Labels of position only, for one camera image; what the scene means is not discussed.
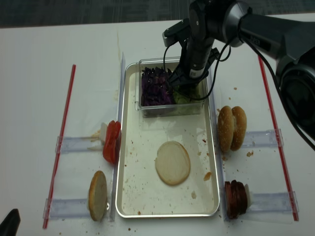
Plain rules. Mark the red straw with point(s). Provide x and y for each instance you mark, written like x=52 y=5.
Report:
x=57 y=157
x=292 y=198

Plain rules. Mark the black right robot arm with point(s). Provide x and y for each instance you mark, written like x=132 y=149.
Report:
x=290 y=43

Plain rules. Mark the bun bottom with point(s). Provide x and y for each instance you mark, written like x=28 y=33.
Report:
x=172 y=163

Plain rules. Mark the clear plastic salad container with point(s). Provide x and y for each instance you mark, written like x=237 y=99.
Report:
x=162 y=110

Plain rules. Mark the red straw left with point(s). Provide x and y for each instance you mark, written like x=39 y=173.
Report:
x=57 y=157

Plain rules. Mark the clear plastic rail upper left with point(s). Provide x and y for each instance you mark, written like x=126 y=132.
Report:
x=77 y=144

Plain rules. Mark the meat patties stack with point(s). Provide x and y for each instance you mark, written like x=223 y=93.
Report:
x=236 y=199

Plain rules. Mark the green lettuce in container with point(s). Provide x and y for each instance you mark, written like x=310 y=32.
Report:
x=182 y=95

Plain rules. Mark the bun pair on right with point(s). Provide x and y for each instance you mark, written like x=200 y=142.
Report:
x=232 y=125

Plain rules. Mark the red straw right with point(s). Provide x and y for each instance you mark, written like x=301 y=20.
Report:
x=292 y=198

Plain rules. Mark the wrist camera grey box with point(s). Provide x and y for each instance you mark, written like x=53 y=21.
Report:
x=177 y=33

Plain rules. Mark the clear plastic rail lower left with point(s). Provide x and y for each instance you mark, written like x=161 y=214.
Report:
x=66 y=208

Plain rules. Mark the tomato slices stack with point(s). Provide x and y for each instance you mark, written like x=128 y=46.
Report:
x=112 y=144

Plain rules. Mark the white stopper block right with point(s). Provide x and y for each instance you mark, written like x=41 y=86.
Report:
x=248 y=195

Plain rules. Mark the metal tray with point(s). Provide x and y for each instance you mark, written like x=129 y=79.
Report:
x=140 y=191

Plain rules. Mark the clear plastic rail lower right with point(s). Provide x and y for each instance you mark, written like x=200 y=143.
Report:
x=273 y=202

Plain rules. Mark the long clear rail left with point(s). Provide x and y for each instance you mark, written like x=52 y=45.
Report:
x=120 y=114

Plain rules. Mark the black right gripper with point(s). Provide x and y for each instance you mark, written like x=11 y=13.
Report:
x=192 y=70

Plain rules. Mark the bun half on left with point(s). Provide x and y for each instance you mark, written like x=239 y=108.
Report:
x=97 y=202

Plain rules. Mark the white plastic stopper block left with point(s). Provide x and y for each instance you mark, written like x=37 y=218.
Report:
x=102 y=133

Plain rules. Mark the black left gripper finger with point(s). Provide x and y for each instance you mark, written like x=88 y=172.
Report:
x=9 y=226

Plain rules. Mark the purple cabbage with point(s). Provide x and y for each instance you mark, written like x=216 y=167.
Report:
x=155 y=91

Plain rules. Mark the clear plastic rail upper right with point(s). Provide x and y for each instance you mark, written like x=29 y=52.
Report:
x=263 y=139

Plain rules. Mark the clear plastic rail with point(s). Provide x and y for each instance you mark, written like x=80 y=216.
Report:
x=263 y=139
x=273 y=202
x=66 y=208
x=77 y=144

